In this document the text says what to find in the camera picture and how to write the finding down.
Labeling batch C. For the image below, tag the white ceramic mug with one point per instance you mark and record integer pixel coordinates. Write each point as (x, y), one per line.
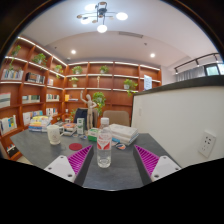
(53, 134)

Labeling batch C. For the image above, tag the tan leather chair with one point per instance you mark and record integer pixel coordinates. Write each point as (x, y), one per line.
(117, 117)

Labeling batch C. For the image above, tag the wooden artist mannequin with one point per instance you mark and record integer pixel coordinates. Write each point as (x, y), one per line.
(91, 105)

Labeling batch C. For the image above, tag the red round coaster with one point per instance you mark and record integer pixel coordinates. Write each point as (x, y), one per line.
(75, 146)

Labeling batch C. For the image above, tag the dark blue chair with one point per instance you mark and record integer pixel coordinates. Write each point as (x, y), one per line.
(82, 113)

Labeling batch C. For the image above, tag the clear plastic water bottle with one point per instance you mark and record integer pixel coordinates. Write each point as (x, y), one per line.
(104, 141)

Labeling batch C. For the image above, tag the colourful book stack left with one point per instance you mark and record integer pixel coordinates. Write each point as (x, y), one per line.
(39, 123)

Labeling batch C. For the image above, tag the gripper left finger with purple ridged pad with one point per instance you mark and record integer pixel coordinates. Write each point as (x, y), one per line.
(74, 167)

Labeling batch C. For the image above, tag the ceiling chandelier lamp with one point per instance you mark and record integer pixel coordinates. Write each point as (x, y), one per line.
(98, 13)

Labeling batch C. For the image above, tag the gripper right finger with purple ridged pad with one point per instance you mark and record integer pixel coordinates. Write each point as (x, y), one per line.
(152, 167)

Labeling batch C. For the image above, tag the wooden wall bookshelf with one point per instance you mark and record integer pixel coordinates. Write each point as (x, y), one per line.
(35, 82)

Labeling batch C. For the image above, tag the potted green plant centre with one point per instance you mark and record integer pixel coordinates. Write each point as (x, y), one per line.
(99, 98)

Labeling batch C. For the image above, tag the white wall power socket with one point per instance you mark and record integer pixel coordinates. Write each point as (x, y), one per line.
(207, 144)

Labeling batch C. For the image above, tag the green white small box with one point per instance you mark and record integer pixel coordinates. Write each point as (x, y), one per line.
(93, 134)

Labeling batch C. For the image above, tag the white tall carton box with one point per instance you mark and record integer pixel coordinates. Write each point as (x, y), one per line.
(80, 126)

